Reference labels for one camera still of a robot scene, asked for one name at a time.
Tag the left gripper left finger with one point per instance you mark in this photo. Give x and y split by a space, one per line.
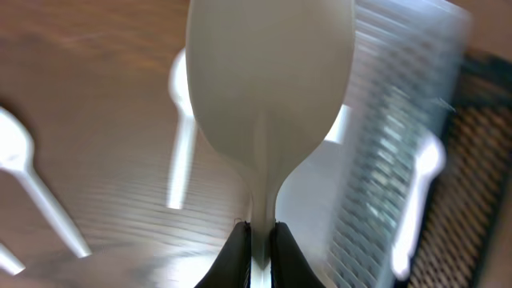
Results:
232 266

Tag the clear plastic mesh basket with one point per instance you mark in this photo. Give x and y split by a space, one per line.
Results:
344 203

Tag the white plastic spoon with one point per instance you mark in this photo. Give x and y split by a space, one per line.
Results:
185 135
9 263
266 80
17 158

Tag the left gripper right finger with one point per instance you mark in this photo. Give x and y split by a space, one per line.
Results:
289 267

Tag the dark green mesh basket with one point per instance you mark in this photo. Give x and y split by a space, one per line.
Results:
465 200

